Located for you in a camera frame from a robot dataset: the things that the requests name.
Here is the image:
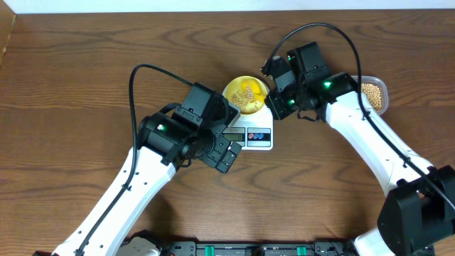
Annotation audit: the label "yellow plastic measuring scoop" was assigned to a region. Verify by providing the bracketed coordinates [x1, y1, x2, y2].
[244, 80, 265, 102]

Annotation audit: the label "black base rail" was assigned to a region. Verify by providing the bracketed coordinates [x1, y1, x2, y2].
[160, 240, 357, 256]

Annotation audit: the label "clear plastic bean container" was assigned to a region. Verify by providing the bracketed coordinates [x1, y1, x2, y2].
[361, 76, 389, 115]

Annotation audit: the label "yellow plastic bowl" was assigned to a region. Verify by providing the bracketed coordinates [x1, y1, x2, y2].
[224, 76, 268, 103]

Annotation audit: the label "pile of soybeans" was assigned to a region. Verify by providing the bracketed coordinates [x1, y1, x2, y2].
[361, 83, 382, 112]

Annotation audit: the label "soybeans in yellow bowl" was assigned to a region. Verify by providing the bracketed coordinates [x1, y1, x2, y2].
[230, 84, 264, 114]

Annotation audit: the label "white digital kitchen scale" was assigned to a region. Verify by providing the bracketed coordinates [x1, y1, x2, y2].
[223, 106, 274, 151]

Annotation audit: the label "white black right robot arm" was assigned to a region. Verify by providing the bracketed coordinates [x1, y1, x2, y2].
[262, 42, 454, 255]

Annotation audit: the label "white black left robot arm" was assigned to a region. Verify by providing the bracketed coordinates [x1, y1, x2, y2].
[52, 83, 241, 255]

